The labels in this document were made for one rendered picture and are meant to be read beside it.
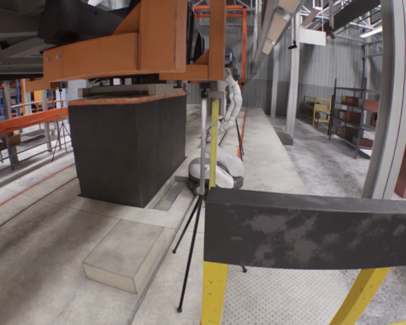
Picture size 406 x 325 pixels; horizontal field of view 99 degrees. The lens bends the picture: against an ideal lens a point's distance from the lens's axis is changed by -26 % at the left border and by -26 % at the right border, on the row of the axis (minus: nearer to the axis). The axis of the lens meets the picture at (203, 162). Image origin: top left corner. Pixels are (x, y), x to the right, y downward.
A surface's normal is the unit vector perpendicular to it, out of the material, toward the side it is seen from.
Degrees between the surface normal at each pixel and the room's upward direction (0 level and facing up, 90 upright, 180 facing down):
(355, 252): 90
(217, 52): 90
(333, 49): 90
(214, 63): 90
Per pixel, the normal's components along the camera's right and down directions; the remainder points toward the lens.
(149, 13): -0.19, 0.32
